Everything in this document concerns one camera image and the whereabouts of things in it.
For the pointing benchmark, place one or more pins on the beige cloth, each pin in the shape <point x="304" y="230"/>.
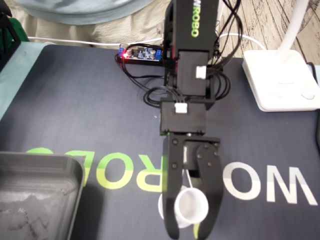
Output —
<point x="112" y="30"/>

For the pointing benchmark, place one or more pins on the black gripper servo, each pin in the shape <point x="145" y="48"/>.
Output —
<point x="175" y="155"/>

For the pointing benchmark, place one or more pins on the green plastic object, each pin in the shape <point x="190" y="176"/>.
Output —
<point x="18" y="30"/>

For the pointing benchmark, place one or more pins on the black truss frame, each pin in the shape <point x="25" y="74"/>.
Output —
<point x="10" y="42"/>

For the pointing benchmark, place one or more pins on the blue component circuit board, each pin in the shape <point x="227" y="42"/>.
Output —
<point x="142" y="53"/>

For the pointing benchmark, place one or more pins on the black plastic tray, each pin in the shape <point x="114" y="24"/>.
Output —
<point x="37" y="200"/>

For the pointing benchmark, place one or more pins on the white desk lamp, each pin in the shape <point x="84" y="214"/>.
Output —
<point x="277" y="80"/>

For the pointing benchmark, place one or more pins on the blue-grey cushion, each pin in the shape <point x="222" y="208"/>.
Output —
<point x="75" y="11"/>

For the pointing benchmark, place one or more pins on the dark grey WOWROBO printed mat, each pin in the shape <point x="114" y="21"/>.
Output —
<point x="100" y="105"/>

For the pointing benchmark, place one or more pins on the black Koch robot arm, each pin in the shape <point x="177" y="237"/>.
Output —
<point x="192" y="75"/>

